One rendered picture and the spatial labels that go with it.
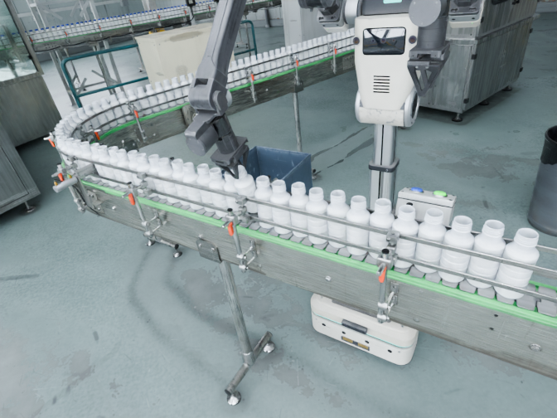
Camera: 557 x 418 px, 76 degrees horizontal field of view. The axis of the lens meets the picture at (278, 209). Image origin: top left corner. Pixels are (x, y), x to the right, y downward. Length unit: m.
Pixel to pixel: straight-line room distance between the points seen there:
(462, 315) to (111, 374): 1.79
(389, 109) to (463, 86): 3.15
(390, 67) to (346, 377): 1.40
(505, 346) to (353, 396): 0.99
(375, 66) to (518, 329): 0.92
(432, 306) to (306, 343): 1.15
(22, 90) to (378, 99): 5.28
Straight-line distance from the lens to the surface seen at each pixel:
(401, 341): 1.78
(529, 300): 0.97
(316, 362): 1.97
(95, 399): 2.20
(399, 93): 1.39
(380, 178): 1.58
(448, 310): 0.98
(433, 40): 0.88
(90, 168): 1.67
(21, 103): 6.08
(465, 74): 4.49
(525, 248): 0.87
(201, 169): 1.17
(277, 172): 1.81
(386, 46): 1.36
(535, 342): 1.01
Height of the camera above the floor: 1.65
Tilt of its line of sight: 33 degrees down
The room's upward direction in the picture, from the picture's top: 8 degrees counter-clockwise
